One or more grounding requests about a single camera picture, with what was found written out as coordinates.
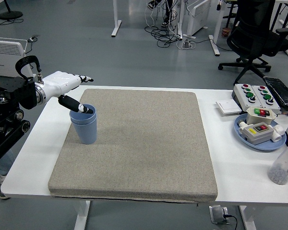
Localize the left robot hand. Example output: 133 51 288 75
41 70 95 115

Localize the blue ribbed plastic cup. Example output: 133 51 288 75
71 117 98 145
69 103 97 127

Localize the large white panel heater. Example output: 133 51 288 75
0 37 37 79

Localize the black round stand base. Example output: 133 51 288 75
0 0 24 20

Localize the white desk leg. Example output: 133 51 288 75
111 0 122 37
208 0 225 57

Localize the person's leg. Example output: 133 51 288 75
0 145 15 178

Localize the grey-brown fabric mat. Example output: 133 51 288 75
48 88 218 204

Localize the white table leg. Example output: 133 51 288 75
73 200 91 230
239 205 257 230

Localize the small white panel heater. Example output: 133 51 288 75
183 0 212 39

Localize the white control button box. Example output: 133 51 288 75
231 83 264 113
251 85 282 113

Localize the black office chair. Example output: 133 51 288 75
217 0 288 85

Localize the silver floor socket box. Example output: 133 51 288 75
209 205 230 225

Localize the blue round plate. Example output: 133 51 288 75
233 116 287 151

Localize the black wrapped keyboard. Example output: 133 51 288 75
262 76 288 108

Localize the clear bottle with red cap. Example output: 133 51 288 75
267 140 288 185

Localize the black floor cable bundle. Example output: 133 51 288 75
144 25 183 48

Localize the white wall switch plate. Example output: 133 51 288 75
215 99 242 117

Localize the white green-red button switch box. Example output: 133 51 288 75
244 106 278 125

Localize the grey push-button switch box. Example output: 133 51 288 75
239 121 285 146

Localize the black floor socket cable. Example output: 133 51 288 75
224 214 238 230

